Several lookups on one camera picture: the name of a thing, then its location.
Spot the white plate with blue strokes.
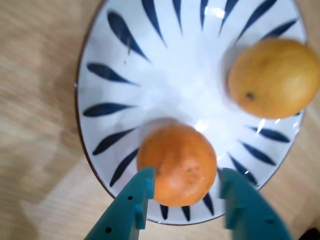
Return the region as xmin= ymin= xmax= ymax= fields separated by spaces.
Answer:
xmin=74 ymin=0 xmax=309 ymax=227

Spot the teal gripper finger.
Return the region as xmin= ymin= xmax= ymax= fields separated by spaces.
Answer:
xmin=84 ymin=166 xmax=156 ymax=240
xmin=219 ymin=167 xmax=294 ymax=240

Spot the small deep orange mandarin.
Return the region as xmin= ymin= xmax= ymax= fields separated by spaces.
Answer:
xmin=136 ymin=123 xmax=218 ymax=208

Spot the yellowish orange with stem dot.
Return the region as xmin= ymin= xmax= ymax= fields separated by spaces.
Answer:
xmin=227 ymin=37 xmax=320 ymax=120

